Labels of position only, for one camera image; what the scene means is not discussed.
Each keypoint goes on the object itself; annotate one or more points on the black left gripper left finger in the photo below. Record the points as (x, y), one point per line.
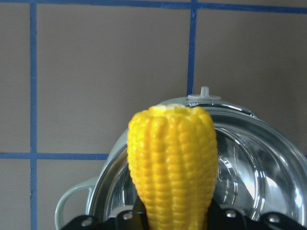
(140, 221)

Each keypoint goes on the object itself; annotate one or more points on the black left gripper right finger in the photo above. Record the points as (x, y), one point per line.
(213, 216)

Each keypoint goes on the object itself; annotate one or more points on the yellow corn cob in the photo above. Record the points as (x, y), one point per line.
(173, 163)

